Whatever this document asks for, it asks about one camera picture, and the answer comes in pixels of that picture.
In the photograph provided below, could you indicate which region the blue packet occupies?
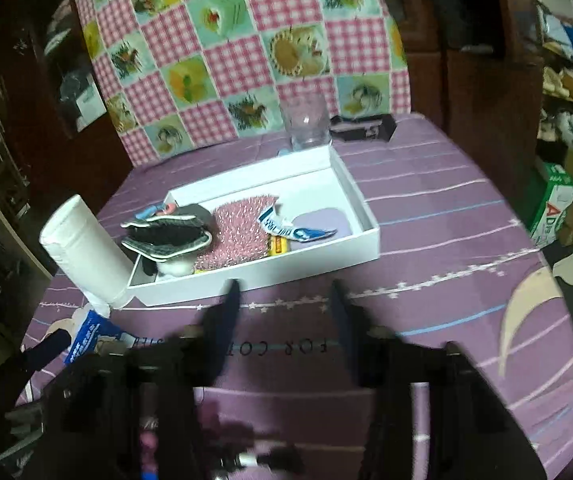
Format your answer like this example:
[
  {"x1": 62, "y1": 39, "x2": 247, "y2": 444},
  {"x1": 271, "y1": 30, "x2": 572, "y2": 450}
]
[{"x1": 64, "y1": 309, "x2": 124, "y2": 367}]

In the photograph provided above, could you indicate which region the small black device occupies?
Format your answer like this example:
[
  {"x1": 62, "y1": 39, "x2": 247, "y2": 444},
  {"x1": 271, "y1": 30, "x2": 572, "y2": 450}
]
[{"x1": 329, "y1": 114, "x2": 398, "y2": 143}]

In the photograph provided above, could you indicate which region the lavender pad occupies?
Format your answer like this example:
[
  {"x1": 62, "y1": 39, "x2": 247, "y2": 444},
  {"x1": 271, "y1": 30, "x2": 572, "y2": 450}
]
[{"x1": 291, "y1": 208, "x2": 353, "y2": 237}]

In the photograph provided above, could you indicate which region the dark wooden cabinet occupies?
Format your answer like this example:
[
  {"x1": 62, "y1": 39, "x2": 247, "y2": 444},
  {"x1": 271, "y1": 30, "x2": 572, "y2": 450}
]
[{"x1": 367, "y1": 0, "x2": 547, "y2": 206}]

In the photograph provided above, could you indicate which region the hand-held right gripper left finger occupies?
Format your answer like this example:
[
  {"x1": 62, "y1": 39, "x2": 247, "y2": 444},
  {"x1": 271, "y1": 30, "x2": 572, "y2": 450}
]
[{"x1": 41, "y1": 279, "x2": 241, "y2": 480}]

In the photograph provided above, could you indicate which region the yellow packet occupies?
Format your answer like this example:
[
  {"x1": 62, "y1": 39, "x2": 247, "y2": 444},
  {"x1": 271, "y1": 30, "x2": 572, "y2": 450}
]
[{"x1": 265, "y1": 236, "x2": 293, "y2": 257}]

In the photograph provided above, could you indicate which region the white and blue tube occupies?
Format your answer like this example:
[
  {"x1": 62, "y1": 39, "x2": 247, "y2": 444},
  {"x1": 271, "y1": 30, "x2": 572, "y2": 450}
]
[{"x1": 258, "y1": 208, "x2": 338, "y2": 242}]

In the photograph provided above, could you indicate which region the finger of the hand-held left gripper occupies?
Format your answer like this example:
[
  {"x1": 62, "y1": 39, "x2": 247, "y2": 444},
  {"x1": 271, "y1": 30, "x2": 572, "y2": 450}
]
[{"x1": 0, "y1": 331, "x2": 73, "y2": 396}]

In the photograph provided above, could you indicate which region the pink sparkly scrub cloth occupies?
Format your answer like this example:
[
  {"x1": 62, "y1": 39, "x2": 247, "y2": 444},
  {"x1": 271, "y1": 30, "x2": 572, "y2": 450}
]
[{"x1": 194, "y1": 196, "x2": 282, "y2": 272}]

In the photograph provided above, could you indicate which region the pink checkered printed cloth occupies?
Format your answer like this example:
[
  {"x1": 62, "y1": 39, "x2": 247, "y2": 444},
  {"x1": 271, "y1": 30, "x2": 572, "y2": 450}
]
[{"x1": 74, "y1": 0, "x2": 412, "y2": 168}]

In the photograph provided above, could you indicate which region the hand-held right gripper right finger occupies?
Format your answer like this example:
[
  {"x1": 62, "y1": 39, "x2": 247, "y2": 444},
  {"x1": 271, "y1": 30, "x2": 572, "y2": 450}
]
[{"x1": 329, "y1": 279, "x2": 548, "y2": 480}]

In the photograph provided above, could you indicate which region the clear glass cup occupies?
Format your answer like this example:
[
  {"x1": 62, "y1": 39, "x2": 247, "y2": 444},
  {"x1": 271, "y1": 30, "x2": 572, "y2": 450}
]
[{"x1": 280, "y1": 92, "x2": 332, "y2": 152}]

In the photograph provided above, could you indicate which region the green and white carton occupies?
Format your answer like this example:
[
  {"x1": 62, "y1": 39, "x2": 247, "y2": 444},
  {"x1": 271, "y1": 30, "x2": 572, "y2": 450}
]
[{"x1": 527, "y1": 161, "x2": 573, "y2": 247}]

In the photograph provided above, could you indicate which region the white cardboard box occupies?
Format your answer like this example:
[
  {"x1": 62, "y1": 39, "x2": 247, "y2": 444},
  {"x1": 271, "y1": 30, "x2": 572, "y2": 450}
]
[{"x1": 125, "y1": 146, "x2": 382, "y2": 307}]

